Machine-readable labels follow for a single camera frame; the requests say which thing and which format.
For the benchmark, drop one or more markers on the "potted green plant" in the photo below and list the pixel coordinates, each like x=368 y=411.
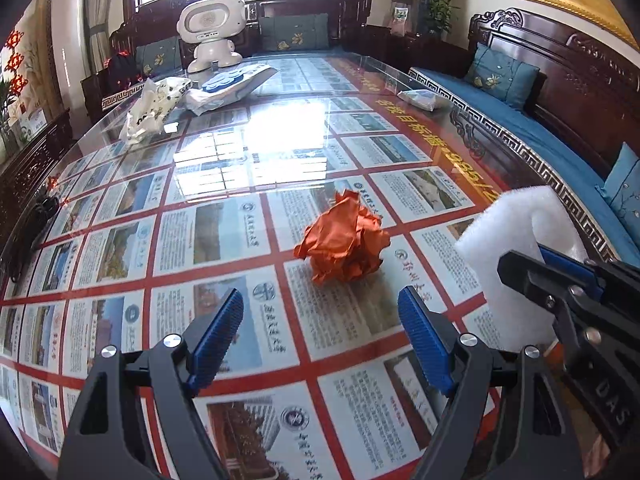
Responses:
x=439 y=17

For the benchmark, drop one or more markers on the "blue cushion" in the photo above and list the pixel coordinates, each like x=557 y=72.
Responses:
x=621 y=191
x=506 y=79

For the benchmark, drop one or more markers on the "orange paper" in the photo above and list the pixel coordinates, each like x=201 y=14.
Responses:
x=345 y=242

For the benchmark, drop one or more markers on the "green cushion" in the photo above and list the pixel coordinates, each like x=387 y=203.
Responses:
x=160 y=57
x=294 y=32

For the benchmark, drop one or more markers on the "blue cushion near right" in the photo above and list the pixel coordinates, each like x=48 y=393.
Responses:
x=621 y=191

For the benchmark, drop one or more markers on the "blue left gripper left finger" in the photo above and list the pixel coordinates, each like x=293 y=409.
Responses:
x=208 y=338

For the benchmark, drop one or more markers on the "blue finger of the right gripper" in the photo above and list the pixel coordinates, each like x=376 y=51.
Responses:
x=567 y=271

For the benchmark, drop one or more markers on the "white blue mailer bag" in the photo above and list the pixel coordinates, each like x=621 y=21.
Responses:
x=226 y=88

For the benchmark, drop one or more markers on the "white robot toy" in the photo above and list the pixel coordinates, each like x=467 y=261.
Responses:
x=210 y=24

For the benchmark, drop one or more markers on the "blue cushion far right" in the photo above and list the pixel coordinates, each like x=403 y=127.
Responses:
x=506 y=79

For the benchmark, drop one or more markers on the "green cushion back left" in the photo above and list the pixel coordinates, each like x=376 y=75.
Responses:
x=160 y=57

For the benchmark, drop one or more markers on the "white crumpled plastic bag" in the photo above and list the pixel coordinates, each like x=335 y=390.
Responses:
x=156 y=101

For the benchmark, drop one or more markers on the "tissue pack on table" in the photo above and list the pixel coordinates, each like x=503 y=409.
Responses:
x=424 y=99

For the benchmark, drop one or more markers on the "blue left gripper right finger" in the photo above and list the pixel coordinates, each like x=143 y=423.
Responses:
x=432 y=339

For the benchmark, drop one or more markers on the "dark wooden sofa right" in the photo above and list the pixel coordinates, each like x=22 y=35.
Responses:
x=582 y=109

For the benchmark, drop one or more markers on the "red chinese knot decoration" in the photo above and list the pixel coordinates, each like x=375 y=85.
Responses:
x=17 y=81

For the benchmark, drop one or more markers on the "green cushion back right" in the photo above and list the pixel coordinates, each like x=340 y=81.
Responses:
x=294 y=32

